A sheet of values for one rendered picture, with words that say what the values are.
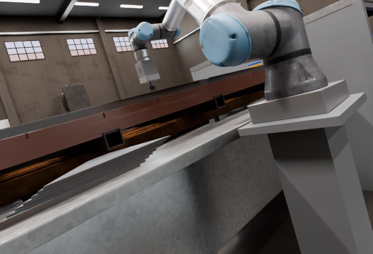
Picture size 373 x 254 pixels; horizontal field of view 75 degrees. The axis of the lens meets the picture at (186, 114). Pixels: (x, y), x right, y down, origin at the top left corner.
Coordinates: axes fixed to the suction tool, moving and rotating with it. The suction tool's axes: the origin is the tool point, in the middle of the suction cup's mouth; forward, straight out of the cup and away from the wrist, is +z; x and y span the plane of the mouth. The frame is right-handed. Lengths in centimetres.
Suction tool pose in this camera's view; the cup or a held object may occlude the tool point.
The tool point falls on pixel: (153, 90)
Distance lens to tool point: 126.9
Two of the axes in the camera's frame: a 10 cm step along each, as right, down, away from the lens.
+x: 6.4, -1.5, -7.5
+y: -7.1, 2.5, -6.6
